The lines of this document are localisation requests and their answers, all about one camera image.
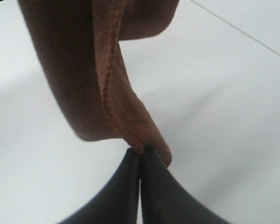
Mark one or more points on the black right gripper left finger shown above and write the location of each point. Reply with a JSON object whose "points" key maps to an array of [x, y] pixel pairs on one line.
{"points": [[117, 201]]}

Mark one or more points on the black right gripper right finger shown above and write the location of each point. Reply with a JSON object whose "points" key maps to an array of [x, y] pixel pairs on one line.
{"points": [[164, 200]]}

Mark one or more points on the brown towel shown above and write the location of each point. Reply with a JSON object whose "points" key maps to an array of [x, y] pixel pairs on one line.
{"points": [[77, 44]]}

